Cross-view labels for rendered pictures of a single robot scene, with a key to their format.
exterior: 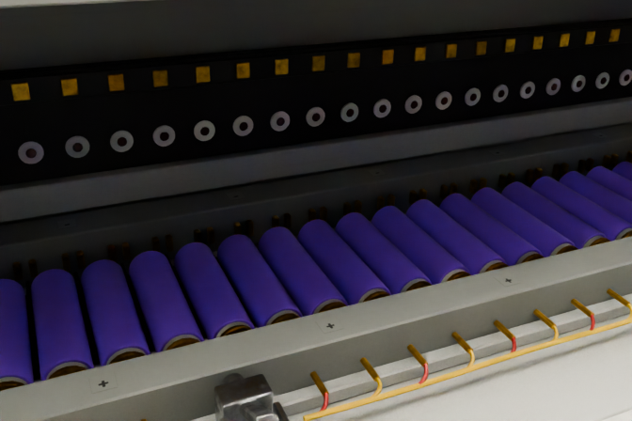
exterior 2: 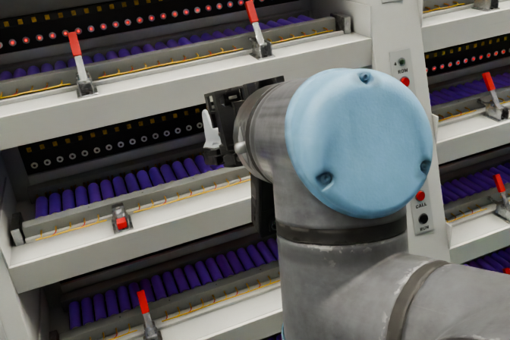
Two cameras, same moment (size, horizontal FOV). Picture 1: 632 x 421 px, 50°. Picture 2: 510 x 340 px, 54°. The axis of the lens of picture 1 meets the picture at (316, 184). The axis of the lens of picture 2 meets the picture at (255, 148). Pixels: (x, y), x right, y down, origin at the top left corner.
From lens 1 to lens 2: 0.57 m
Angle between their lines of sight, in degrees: 6
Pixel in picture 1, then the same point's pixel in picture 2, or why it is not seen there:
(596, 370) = (212, 199)
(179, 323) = (108, 195)
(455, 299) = (176, 184)
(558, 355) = (206, 196)
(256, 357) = (122, 199)
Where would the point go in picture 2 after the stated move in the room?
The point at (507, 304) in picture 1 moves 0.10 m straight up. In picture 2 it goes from (191, 184) to (177, 123)
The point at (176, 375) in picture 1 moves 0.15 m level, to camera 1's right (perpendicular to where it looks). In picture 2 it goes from (104, 204) to (199, 187)
